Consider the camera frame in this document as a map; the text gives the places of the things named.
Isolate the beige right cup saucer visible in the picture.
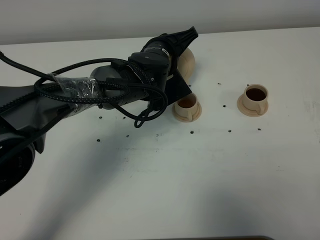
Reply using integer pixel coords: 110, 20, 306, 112
237, 94, 269, 117

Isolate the beige left cup saucer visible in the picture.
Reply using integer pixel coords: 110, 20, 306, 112
172, 102, 202, 123

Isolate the beige ceramic teapot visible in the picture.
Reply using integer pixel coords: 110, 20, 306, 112
177, 48, 196, 84

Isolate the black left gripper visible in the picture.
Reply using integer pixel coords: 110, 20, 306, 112
128, 27, 199, 90

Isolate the beige cup saucer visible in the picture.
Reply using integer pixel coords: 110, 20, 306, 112
237, 94, 269, 117
172, 102, 202, 123

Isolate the black smooth loose cable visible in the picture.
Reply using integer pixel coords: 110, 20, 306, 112
0, 50, 161, 121

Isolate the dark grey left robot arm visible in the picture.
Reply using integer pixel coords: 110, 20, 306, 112
0, 27, 198, 194

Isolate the beige teacup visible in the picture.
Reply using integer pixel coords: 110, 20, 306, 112
175, 93, 198, 108
242, 84, 269, 115

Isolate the beige right teacup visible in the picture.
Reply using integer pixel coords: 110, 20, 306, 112
242, 84, 269, 115

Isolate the beige left teacup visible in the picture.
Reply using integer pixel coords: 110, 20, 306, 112
175, 93, 198, 108

